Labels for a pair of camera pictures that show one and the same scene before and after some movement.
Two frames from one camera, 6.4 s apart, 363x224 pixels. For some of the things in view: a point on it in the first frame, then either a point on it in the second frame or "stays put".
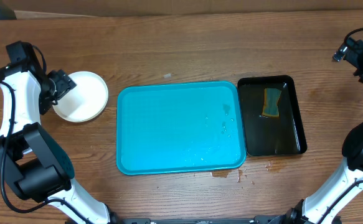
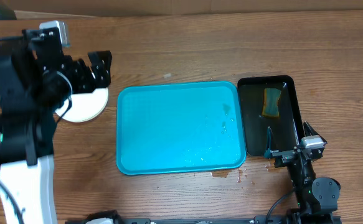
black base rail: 256,219 stays put
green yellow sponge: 271,98 stays put
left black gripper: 66,83 -> 84,73
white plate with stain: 86,101 stays put
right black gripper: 350,51 -> 291,154
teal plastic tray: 179,127 stays put
